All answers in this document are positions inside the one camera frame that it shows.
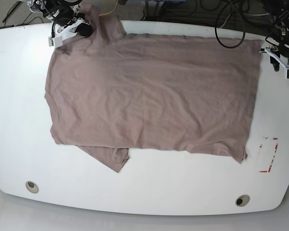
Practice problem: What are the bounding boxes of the mauve t-shirt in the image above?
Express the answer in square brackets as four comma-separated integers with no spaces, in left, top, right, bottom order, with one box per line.
[45,3,262,172]

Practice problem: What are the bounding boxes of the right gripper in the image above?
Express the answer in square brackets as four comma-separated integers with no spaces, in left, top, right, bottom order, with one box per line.
[53,13,93,39]

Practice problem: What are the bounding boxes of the yellow cable on floor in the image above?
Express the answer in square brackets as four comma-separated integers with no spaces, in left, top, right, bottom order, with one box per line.
[100,0,118,17]

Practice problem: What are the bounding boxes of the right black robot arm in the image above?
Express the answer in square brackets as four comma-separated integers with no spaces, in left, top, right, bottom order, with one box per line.
[26,0,93,39]

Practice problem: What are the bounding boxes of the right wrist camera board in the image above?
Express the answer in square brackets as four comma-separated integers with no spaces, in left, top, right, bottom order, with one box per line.
[48,37,63,48]

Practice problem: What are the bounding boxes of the red tape rectangle marking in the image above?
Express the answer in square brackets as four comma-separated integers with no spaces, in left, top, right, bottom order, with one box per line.
[257,137,279,173]

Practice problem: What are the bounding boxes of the black floor cable left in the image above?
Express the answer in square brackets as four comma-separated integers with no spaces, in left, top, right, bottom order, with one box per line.
[2,0,50,25]

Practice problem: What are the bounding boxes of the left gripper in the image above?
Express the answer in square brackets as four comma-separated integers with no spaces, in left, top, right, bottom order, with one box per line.
[259,47,289,72]

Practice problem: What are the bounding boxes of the right table grommet hole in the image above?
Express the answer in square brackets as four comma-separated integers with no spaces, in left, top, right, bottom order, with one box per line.
[235,194,250,207]

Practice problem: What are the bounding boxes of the left table grommet hole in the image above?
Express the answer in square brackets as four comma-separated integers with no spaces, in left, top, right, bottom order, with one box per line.
[26,181,39,194]

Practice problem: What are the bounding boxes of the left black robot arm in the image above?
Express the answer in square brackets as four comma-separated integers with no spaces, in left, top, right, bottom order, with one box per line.
[261,0,289,79]

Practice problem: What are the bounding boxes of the table grommet hole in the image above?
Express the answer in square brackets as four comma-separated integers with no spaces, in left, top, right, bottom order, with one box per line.
[26,181,39,194]
[235,194,250,207]

